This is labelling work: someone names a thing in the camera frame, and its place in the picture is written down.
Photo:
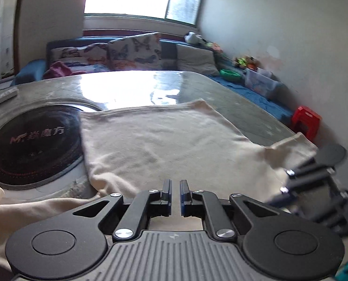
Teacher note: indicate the pile of colourful toys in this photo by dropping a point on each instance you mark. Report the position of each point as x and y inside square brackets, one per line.
[245, 62]

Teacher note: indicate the red plastic stool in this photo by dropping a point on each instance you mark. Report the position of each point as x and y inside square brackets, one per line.
[305, 120]

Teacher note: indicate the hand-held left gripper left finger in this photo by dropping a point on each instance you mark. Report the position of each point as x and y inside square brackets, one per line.
[167, 193]

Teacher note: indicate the patterned sofa blanket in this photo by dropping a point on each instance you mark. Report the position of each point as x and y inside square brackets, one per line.
[92, 68]

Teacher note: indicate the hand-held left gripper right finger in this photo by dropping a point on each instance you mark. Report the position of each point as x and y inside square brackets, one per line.
[184, 194]

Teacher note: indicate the white stuffed toy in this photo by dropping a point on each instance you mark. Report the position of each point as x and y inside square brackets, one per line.
[193, 38]

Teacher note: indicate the large butterfly print cushion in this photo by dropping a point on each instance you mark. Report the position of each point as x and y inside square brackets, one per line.
[133, 52]

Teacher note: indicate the green bowl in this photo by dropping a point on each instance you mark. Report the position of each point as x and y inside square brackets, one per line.
[231, 75]

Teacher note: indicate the magenta cloth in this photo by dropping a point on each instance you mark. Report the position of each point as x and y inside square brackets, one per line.
[58, 70]

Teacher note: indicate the grey pillow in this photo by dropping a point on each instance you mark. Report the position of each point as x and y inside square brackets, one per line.
[196, 60]

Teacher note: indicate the blue sofa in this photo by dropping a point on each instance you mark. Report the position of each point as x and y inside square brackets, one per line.
[168, 49]

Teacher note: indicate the clear plastic storage box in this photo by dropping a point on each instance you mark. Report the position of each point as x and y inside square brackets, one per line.
[260, 83]

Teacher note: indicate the long butterfly print cushion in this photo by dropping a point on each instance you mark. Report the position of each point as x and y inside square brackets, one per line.
[80, 53]

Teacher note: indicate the round black induction cooktop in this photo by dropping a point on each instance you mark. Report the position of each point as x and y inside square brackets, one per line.
[30, 152]

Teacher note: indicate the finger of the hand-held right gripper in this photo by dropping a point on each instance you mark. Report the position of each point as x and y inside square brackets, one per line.
[327, 210]
[305, 173]

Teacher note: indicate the cream cloth garment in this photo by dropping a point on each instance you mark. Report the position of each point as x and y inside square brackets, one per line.
[162, 140]

